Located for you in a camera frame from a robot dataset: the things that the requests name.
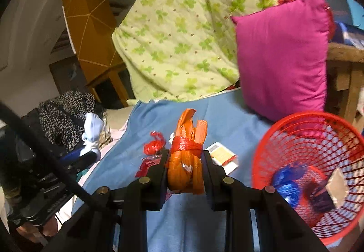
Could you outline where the white and yellow card packet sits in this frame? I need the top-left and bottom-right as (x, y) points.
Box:
(204, 142), (239, 175)

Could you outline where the magenta pillow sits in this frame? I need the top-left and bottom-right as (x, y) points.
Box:
(230, 0), (336, 123)

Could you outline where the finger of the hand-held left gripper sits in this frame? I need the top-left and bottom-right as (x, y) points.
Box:
(58, 150), (100, 173)

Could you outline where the blue blanket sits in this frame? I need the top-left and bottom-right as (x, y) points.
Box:
(71, 90), (285, 252)

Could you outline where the blue white printed package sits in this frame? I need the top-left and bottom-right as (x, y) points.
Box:
(333, 23), (364, 50)

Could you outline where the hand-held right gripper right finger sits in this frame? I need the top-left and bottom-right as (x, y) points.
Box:
(200, 151), (327, 252)

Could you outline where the green floral quilt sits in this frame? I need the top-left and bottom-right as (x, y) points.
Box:
(111, 0), (309, 102)

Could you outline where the black white dotted cloth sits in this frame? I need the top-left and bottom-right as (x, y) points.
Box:
(38, 91), (96, 153)

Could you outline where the beige cloth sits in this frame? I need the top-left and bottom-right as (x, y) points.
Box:
(105, 106), (135, 133)

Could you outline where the person's left hand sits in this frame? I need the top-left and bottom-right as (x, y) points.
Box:
(15, 216), (61, 242)

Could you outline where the light blue box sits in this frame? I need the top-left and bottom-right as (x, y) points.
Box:
(324, 0), (364, 28)

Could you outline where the red flat wrapper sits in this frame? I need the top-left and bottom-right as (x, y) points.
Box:
(135, 155), (162, 178)

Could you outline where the blue shiny wrapper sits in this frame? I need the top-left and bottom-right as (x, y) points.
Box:
(271, 165), (306, 208)

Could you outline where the red plastic mesh basket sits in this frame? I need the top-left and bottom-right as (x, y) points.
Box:
(252, 111), (364, 247)

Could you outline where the orange plastic bag bundle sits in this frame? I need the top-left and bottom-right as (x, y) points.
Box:
(166, 108), (208, 196)

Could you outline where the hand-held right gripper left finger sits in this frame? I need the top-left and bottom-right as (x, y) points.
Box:
(43, 149), (171, 252)

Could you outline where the white paper packet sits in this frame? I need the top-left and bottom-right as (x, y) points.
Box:
(326, 168), (350, 208)

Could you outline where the wooden bench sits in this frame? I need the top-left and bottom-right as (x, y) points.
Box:
(326, 43), (364, 127)

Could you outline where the black cable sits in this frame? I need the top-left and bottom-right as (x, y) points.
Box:
(0, 102), (113, 213)

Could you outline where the dark purple packet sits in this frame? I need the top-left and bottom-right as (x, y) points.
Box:
(303, 181), (336, 213)

